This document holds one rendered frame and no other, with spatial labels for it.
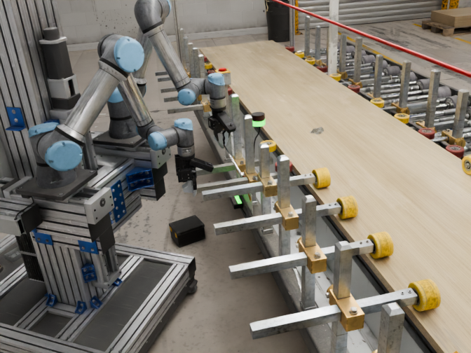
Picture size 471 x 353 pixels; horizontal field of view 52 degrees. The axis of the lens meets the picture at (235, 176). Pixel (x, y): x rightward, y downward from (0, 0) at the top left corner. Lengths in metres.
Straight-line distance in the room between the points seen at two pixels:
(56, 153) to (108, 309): 1.08
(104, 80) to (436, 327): 1.31
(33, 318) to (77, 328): 0.25
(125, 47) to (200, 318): 1.56
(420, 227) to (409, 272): 0.26
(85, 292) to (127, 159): 0.69
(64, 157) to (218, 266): 1.57
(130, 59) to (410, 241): 1.15
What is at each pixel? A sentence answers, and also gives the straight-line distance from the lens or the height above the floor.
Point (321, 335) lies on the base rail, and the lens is 1.66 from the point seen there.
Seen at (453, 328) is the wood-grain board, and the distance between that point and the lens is 1.46.
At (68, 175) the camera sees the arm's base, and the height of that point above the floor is 1.07.
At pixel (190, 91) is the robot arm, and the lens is 2.16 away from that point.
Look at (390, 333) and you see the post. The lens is 1.14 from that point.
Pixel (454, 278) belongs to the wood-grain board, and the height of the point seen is 0.90.
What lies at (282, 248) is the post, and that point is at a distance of 1.85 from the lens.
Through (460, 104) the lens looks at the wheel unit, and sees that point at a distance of 2.63.
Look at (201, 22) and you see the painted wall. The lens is 9.83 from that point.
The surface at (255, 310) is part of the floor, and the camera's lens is 2.77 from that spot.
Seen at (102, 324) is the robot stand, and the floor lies 0.21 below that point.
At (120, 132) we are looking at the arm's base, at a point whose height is 1.07.
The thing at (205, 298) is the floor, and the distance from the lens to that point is 2.88.
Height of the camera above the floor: 1.88
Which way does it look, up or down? 27 degrees down
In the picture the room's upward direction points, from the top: 4 degrees counter-clockwise
